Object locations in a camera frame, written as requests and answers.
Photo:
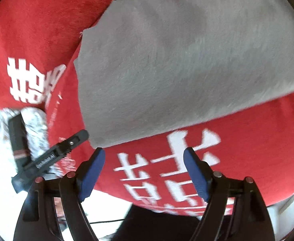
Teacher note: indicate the grey knit sweater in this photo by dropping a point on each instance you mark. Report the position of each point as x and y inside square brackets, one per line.
[152, 66]

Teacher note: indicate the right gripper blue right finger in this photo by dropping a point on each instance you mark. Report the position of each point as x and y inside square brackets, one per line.
[235, 208]

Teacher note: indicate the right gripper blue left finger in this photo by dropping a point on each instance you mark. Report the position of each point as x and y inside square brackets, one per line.
[38, 218]

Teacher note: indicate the person's dark trousers leg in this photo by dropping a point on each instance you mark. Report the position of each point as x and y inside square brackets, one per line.
[142, 224]

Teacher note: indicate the red printed pillow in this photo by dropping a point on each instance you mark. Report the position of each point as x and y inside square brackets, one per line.
[37, 40]

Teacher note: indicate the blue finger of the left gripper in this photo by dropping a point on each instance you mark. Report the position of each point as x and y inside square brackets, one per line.
[76, 139]

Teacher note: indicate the red printed bed blanket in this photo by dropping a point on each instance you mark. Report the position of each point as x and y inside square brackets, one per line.
[257, 141]

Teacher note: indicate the white floral crumpled quilt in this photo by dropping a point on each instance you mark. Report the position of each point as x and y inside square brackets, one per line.
[36, 132]

